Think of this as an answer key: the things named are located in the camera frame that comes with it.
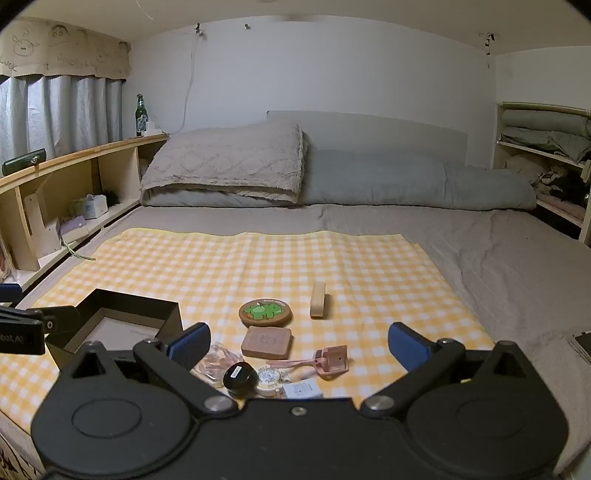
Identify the black round lid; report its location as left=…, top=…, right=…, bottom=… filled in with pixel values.
left=222, top=363, right=258, bottom=398

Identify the small wooden block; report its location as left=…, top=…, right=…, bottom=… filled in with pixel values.
left=310, top=281, right=328, bottom=319

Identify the long wooden bedside shelf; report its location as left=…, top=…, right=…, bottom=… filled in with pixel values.
left=0, top=132, right=170, bottom=291

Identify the small white box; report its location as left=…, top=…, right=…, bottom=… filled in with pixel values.
left=73, top=193, right=110, bottom=220

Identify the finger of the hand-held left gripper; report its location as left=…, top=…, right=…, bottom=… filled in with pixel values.
left=0, top=283, right=24, bottom=308

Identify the tall wooden shelf unit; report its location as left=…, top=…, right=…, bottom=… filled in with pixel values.
left=491, top=102, right=591, bottom=241

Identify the dark glasses case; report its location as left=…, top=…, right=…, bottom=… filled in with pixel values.
left=2, top=148, right=48, bottom=176

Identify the clear plastic packet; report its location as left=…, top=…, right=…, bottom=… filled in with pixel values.
left=193, top=341, right=246, bottom=389

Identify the round green frog coaster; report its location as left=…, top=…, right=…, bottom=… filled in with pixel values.
left=239, top=298, right=294, bottom=329

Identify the folded grey-green blanket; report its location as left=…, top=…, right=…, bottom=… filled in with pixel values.
left=501, top=131, right=588, bottom=163

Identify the grey folded duvet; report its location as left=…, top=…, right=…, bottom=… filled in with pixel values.
left=140, top=150, right=539, bottom=211

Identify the yellow checked cloth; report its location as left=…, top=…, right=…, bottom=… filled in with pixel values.
left=0, top=228, right=498, bottom=424

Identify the purple card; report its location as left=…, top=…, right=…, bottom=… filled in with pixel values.
left=59, top=215, right=89, bottom=236

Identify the black white wall strap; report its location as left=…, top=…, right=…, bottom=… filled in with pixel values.
left=479, top=31, right=498, bottom=68

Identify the wooden stand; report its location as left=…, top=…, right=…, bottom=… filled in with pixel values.
left=23, top=192, right=64, bottom=271

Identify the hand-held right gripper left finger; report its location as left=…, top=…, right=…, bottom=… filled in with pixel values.
left=61, top=322, right=239, bottom=419

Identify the green string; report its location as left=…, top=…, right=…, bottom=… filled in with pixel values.
left=64, top=242, right=96, bottom=262

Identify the pile of mixed clothes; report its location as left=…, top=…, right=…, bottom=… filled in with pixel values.
left=504, top=154, right=591, bottom=206

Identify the green glass bottle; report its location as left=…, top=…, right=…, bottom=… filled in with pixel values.
left=134, top=93, right=148, bottom=138

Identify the black cardboard box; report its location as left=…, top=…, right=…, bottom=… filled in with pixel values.
left=44, top=288, right=184, bottom=371

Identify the small white round clock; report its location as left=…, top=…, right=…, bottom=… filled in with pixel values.
left=253, top=366, right=288, bottom=398

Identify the white wall cable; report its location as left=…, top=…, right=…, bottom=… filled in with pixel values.
left=181, top=31, right=205, bottom=131

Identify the beige doodled valance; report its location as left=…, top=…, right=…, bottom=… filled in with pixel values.
left=0, top=17, right=133, bottom=79

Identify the grey curtain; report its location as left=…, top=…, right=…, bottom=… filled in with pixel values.
left=0, top=74, right=126, bottom=179

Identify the smartphone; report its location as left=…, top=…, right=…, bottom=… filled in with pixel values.
left=570, top=329, right=591, bottom=364

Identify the small white packet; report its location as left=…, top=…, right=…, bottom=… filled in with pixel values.
left=281, top=380, right=325, bottom=400

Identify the rolled grey-green blanket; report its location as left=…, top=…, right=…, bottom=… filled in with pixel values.
left=501, top=108, right=591, bottom=136

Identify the beige textured pillow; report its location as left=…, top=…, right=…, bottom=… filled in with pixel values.
left=139, top=120, right=310, bottom=206

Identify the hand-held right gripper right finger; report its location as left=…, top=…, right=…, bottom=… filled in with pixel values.
left=361, top=322, right=539, bottom=420

